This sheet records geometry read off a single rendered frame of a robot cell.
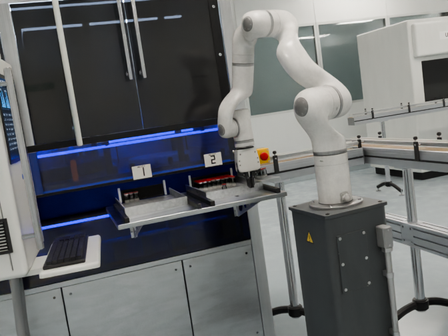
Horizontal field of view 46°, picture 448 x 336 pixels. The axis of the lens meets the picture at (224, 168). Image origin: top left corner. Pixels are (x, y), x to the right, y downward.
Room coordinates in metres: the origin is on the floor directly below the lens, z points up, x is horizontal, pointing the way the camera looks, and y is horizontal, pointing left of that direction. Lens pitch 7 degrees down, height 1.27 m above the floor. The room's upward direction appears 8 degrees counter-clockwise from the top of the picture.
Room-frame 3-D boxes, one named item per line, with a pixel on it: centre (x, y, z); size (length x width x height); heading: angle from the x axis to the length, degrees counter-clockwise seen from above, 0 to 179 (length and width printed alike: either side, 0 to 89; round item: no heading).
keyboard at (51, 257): (1.93, 0.62, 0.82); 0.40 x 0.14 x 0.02; 12
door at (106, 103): (2.32, 0.56, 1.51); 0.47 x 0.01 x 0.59; 107
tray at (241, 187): (2.38, 0.02, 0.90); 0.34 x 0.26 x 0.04; 18
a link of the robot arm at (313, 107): (1.84, -0.36, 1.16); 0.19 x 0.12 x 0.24; 127
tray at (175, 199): (2.28, 0.34, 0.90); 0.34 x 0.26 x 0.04; 17
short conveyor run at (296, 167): (2.79, -0.42, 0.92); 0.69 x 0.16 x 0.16; 107
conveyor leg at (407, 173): (2.61, -0.91, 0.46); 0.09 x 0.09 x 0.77; 17
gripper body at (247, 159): (2.23, -0.10, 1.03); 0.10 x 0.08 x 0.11; 107
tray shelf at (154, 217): (2.26, 0.16, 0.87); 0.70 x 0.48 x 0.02; 107
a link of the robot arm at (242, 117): (2.23, -0.10, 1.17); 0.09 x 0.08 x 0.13; 127
